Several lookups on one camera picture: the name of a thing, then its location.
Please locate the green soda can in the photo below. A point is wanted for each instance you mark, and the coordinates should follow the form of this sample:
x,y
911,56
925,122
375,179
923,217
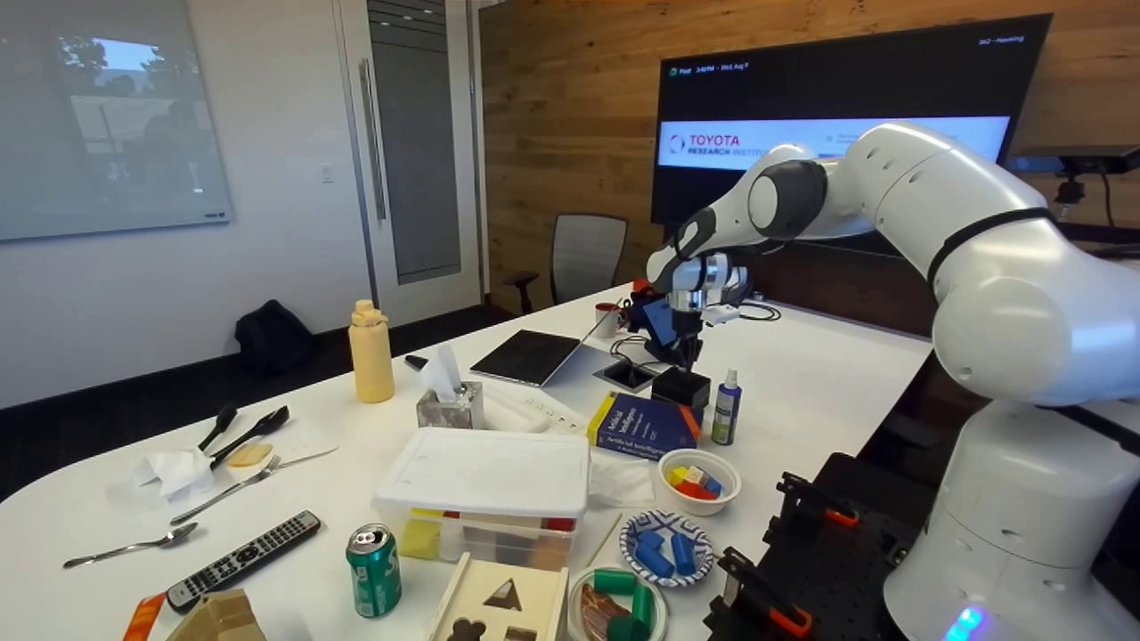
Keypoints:
x,y
373,570

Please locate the yellow block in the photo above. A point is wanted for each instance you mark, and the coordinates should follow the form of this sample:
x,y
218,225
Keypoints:
x,y
420,537

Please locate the black remote control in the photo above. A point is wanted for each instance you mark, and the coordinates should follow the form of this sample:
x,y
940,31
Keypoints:
x,y
242,561

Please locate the yellow bottle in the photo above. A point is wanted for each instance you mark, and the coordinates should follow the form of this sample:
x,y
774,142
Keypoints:
x,y
370,356

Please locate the white power strip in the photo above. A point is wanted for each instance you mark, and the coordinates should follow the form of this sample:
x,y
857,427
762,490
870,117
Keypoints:
x,y
534,412

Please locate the blue book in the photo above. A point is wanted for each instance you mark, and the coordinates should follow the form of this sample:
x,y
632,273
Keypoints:
x,y
641,425

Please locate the camera on mount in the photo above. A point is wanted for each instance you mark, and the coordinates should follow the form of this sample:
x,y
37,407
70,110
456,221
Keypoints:
x,y
1073,165

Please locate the heap of coloured blocks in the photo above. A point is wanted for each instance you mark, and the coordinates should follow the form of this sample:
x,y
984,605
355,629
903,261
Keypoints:
x,y
695,482

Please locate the black plastic spoon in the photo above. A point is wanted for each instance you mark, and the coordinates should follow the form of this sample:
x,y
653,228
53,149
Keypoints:
x,y
219,425
254,433

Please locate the clear round bowl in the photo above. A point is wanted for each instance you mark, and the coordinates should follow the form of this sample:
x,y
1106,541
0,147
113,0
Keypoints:
x,y
614,610

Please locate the metal spoon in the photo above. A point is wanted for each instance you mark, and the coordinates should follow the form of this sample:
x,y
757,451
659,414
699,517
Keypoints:
x,y
134,547

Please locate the wall screen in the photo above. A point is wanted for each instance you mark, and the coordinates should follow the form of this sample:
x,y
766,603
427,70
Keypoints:
x,y
802,98

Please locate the yellow sponge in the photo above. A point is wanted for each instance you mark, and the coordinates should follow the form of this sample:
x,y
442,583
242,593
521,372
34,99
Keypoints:
x,y
248,456

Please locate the tissue box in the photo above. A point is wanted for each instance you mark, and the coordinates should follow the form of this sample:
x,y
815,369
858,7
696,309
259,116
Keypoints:
x,y
451,405

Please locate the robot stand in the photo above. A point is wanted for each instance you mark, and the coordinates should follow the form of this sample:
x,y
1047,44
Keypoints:
x,y
837,552

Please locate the blue block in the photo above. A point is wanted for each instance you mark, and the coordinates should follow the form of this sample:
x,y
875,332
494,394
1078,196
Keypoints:
x,y
683,552
650,539
655,563

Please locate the spray bottle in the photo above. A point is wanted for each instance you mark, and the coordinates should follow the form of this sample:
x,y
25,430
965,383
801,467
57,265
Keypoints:
x,y
727,411

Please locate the white bowl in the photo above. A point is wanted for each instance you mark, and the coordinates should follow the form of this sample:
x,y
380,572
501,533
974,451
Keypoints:
x,y
699,500

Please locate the black box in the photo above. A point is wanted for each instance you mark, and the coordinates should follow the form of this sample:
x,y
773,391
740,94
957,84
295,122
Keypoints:
x,y
681,389

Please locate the wooden shape sorter box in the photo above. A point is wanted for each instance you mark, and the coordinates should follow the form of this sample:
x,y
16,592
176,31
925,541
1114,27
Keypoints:
x,y
499,605

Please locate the red and white mug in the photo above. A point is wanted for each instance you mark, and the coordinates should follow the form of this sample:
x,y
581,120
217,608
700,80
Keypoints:
x,y
607,320

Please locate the clear plastic container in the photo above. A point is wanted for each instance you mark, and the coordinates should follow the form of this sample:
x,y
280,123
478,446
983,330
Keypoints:
x,y
481,534

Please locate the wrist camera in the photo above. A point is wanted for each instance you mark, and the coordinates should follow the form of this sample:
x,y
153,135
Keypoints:
x,y
660,322

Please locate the office chair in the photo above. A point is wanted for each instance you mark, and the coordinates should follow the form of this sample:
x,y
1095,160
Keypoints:
x,y
586,254

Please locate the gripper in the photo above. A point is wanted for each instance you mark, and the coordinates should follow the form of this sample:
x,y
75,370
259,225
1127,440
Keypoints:
x,y
688,326

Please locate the white container lid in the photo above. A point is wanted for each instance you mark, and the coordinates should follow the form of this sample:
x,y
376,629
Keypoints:
x,y
485,472

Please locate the orange strip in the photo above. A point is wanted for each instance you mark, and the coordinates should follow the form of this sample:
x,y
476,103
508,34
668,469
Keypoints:
x,y
142,617

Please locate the glass whiteboard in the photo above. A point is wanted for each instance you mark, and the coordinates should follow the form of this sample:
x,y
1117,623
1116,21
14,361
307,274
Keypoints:
x,y
107,116

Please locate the black backpack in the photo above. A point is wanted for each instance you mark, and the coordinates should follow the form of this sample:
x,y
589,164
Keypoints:
x,y
272,336

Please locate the laptop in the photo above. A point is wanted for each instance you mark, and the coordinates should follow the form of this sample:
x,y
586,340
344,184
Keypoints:
x,y
527,356

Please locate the wooden stick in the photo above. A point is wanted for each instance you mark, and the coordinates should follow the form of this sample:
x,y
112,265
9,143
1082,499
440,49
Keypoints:
x,y
604,539

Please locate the green cylinder block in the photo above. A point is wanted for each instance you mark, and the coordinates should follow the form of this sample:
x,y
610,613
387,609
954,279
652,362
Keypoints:
x,y
626,629
614,581
643,604

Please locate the brown cardboard piece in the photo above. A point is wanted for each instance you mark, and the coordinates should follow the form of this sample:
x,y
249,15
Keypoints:
x,y
218,619

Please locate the patterned paper plate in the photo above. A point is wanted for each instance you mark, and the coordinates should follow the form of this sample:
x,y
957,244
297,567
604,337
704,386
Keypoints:
x,y
666,547

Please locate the metal fork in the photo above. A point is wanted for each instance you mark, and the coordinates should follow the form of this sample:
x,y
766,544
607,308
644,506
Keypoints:
x,y
227,490

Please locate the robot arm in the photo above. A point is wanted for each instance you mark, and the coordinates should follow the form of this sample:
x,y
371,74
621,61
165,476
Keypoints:
x,y
1006,267

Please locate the door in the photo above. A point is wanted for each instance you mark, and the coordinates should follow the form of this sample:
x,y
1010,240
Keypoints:
x,y
414,151

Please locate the clear plastic bag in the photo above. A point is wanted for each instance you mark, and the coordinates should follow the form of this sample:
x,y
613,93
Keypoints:
x,y
622,481

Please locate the crumpled white tissue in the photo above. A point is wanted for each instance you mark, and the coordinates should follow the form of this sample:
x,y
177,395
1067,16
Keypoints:
x,y
174,470

